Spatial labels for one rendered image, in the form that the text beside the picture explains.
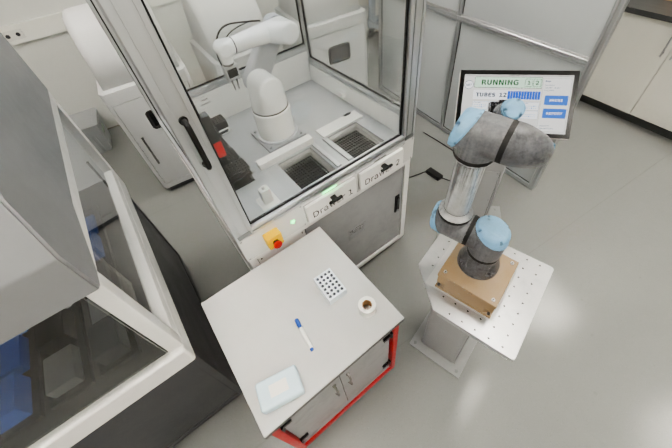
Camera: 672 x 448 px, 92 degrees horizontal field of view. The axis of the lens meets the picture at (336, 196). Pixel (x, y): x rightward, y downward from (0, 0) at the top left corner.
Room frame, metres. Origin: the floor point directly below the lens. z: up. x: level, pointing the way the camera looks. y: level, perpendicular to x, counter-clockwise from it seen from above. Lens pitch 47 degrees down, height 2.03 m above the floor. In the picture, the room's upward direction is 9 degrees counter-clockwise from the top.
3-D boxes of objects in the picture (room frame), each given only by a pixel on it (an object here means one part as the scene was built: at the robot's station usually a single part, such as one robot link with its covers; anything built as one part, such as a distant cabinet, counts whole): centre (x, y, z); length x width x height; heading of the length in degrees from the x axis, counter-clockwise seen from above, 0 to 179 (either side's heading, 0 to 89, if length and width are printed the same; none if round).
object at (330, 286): (0.65, 0.08, 0.78); 0.12 x 0.08 x 0.04; 28
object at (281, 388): (0.29, 0.29, 0.78); 0.15 x 0.10 x 0.04; 108
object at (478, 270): (0.61, -0.51, 0.91); 0.15 x 0.15 x 0.10
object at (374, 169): (1.20, -0.25, 0.87); 0.29 x 0.02 x 0.11; 120
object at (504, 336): (0.59, -0.52, 0.70); 0.45 x 0.44 x 0.12; 45
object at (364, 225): (1.48, 0.22, 0.40); 1.03 x 0.95 x 0.80; 120
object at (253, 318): (0.57, 0.22, 0.38); 0.62 x 0.58 x 0.76; 120
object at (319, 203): (1.04, 0.02, 0.87); 0.29 x 0.02 x 0.11; 120
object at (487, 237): (0.61, -0.51, 1.03); 0.13 x 0.12 x 0.14; 47
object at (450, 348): (0.61, -0.51, 0.38); 0.30 x 0.30 x 0.76; 45
